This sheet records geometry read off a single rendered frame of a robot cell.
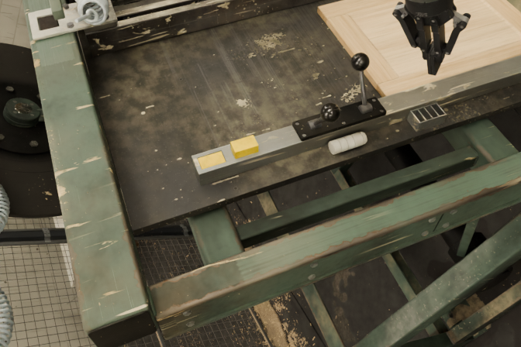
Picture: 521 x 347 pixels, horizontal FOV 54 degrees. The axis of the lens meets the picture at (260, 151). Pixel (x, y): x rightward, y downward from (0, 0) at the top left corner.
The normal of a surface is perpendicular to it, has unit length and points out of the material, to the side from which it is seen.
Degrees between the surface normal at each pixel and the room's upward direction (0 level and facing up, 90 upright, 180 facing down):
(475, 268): 0
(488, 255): 0
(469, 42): 59
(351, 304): 0
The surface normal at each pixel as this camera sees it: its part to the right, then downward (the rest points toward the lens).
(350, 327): -0.80, -0.06
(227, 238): 0.00, -0.62
